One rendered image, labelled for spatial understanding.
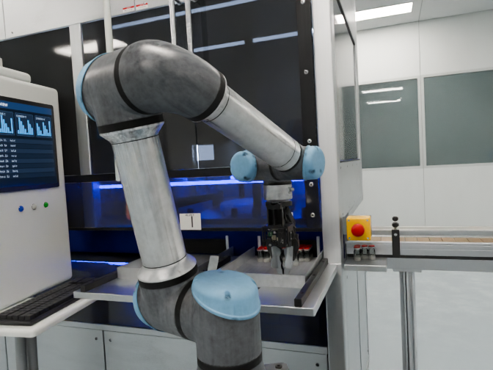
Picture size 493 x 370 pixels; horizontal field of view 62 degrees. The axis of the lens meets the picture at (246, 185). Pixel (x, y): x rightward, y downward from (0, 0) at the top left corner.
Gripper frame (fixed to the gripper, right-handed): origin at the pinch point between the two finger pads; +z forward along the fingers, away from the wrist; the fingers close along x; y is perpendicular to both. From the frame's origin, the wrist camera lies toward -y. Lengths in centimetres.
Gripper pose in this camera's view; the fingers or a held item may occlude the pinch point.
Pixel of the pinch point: (284, 272)
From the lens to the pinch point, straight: 114.5
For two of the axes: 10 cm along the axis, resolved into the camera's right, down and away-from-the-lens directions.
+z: 0.5, 10.0, 0.5
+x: 9.4, -0.3, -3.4
